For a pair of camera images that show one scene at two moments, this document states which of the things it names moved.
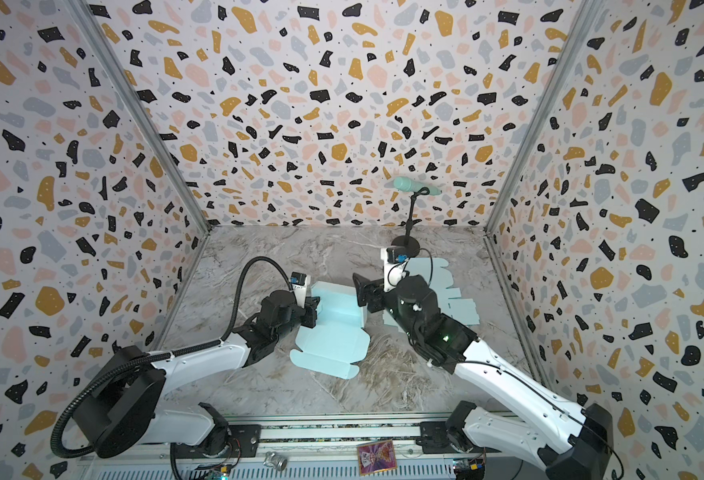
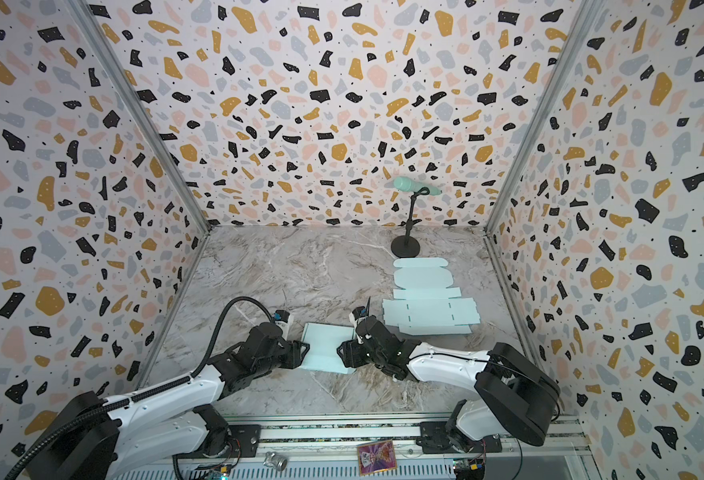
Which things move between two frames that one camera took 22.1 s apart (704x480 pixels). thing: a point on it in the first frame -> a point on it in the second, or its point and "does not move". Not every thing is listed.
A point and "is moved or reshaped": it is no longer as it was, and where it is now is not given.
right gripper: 373,294 -> 351,351
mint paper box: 339,340 is moved or reshaped
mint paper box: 456,308 does not move
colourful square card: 376,456 does not move
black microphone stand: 408,241 does not move
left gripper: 311,308 -> 297,353
